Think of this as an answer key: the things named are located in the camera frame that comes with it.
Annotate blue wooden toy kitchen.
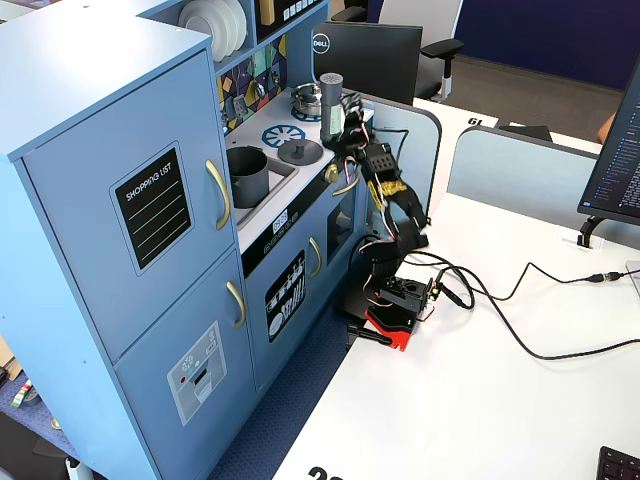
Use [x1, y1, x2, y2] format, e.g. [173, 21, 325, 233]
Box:
[0, 0, 376, 480]

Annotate black keyboard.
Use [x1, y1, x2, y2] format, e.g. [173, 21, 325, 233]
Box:
[597, 445, 640, 480]

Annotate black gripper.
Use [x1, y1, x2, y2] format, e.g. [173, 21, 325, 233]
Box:
[322, 93, 381, 160]

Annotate black table clamp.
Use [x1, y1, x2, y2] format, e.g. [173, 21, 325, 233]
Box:
[346, 323, 394, 351]

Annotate short gold fridge handle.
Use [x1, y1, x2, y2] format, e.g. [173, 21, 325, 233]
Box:
[225, 280, 247, 330]

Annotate dark office chair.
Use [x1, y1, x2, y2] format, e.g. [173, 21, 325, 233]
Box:
[329, 0, 371, 24]

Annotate gray round pot lid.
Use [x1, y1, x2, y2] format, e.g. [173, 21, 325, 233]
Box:
[277, 138, 324, 166]

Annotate low light blue desk partition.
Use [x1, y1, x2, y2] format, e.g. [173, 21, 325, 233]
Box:
[446, 125, 640, 251]

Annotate white toy plate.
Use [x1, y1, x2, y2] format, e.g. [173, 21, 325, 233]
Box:
[229, 0, 249, 51]
[178, 0, 224, 62]
[209, 0, 237, 57]

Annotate black shopping list board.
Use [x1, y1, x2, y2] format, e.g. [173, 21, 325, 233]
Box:
[108, 140, 195, 277]

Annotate gold oven door handle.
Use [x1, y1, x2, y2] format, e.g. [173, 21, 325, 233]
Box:
[331, 172, 361, 197]

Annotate gold dishwasher door handle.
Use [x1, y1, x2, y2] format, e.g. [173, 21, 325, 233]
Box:
[307, 236, 323, 279]

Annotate silver metal toy pot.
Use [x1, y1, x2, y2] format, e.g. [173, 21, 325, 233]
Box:
[290, 82, 324, 116]

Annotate gray ice dispenser panel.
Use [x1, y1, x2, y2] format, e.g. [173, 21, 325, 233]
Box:
[166, 320, 229, 427]

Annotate thin black USB cable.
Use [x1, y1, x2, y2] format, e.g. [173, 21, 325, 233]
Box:
[449, 259, 626, 301]

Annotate long gold fridge handle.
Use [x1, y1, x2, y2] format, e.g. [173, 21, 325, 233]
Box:
[205, 158, 232, 232]

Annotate red green white roll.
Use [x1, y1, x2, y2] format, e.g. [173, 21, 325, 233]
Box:
[10, 379, 34, 409]

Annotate black Dell monitor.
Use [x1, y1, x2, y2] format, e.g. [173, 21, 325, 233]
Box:
[311, 20, 424, 107]

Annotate tall light blue desk partition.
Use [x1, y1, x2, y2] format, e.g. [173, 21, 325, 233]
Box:
[344, 88, 444, 236]

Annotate white-backed office chair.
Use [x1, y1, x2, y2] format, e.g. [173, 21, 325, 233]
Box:
[378, 0, 465, 101]

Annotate gray cylindrical salt shaker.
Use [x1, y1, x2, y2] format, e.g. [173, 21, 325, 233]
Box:
[319, 72, 346, 144]

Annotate bare person forearm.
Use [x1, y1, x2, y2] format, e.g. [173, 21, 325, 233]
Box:
[597, 112, 620, 145]

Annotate monitor with lit screen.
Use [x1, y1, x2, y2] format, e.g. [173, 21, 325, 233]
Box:
[577, 57, 640, 226]

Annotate thick black cable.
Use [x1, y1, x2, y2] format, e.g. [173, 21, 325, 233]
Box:
[399, 252, 640, 361]

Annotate gray plastic pot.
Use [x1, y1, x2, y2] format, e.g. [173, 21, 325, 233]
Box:
[226, 146, 271, 210]

